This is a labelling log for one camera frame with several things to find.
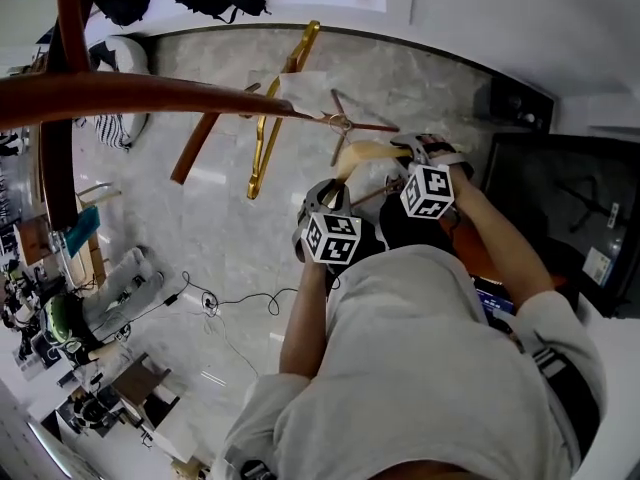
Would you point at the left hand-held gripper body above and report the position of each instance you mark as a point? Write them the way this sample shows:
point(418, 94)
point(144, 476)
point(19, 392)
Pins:
point(330, 240)

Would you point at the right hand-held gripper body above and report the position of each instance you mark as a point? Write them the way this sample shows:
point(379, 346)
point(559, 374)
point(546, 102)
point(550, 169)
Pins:
point(430, 190)

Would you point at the light wooden hanger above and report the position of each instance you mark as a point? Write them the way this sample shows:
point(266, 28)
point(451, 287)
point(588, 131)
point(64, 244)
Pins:
point(365, 150)

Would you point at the person's left forearm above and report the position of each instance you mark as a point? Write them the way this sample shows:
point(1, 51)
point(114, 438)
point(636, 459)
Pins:
point(305, 318)

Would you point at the gold metal hanger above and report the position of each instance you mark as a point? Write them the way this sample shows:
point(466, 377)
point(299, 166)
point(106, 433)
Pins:
point(253, 183)

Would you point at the person's right hand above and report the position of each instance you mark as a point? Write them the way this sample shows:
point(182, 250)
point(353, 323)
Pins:
point(440, 147)

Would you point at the person's black trousers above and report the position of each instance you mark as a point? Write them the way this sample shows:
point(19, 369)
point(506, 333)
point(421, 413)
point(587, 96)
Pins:
point(410, 228)

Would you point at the orange sofa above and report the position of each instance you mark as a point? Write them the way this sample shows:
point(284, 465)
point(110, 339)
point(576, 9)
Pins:
point(475, 248)

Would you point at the small black bin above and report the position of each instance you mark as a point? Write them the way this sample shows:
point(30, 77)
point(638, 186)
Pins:
point(515, 105)

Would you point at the white paper sheet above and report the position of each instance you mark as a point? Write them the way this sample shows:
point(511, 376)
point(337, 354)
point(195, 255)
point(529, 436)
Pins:
point(305, 90)

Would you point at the black glass cabinet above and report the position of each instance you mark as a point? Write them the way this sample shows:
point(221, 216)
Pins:
point(555, 203)

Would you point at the small lit screen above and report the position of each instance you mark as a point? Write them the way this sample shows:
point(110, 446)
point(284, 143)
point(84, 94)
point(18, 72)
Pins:
point(495, 300)

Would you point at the white power strip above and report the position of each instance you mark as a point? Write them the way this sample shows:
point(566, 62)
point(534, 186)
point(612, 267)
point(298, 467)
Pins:
point(211, 304)

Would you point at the person's grey t-shirt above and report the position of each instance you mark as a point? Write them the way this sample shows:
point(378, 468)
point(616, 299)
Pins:
point(410, 368)

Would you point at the black power adapter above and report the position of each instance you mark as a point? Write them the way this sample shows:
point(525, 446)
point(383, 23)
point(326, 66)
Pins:
point(171, 299)

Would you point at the striped cloth on beanbag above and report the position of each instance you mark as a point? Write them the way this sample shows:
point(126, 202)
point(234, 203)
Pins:
point(112, 130)

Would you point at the brown wooden coat rack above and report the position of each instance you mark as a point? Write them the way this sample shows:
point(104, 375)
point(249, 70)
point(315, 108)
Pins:
point(125, 98)

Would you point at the small wooden table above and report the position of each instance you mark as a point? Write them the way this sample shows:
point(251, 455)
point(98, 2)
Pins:
point(92, 248)

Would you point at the white beanbag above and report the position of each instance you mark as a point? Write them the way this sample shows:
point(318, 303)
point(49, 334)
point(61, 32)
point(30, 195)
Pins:
point(130, 58)

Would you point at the teal bag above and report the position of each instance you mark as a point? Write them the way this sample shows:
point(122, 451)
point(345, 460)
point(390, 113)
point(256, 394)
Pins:
point(82, 228)

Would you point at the brown wooden stool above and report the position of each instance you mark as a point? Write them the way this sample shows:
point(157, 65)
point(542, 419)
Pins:
point(140, 383)

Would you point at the black clip-on device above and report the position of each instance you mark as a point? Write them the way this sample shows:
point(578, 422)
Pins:
point(257, 470)

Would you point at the small black backpack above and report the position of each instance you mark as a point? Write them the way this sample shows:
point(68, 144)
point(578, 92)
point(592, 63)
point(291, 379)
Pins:
point(122, 0)

